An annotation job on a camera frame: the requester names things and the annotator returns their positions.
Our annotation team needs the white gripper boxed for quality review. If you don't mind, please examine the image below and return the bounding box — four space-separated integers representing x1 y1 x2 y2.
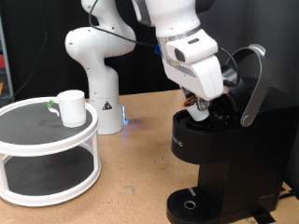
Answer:
162 54 225 112

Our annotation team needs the black Keurig coffee machine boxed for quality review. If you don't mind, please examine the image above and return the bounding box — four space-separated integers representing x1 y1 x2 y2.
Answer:
165 43 299 224

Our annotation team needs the white mug with green tape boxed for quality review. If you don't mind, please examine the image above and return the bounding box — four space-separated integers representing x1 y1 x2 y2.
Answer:
46 89 87 129

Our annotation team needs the black tape strip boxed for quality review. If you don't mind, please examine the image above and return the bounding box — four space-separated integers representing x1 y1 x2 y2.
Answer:
251 208 277 224

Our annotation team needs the white two-tier turntable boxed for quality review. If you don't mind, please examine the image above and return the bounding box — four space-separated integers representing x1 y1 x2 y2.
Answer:
0 96 102 208

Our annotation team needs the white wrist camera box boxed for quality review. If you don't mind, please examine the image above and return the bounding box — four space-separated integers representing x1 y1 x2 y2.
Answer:
166 36 219 64

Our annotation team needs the black camera cable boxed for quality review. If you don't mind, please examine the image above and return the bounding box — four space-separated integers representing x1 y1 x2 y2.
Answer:
88 0 241 89

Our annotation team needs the black power cord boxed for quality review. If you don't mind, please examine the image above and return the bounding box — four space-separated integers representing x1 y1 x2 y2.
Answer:
278 186 299 202

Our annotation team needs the thin black hanging cable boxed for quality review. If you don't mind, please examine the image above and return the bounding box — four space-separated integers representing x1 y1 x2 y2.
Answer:
10 0 50 102

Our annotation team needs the grey metal frame post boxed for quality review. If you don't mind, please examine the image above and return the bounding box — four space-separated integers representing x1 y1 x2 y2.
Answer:
0 15 15 100

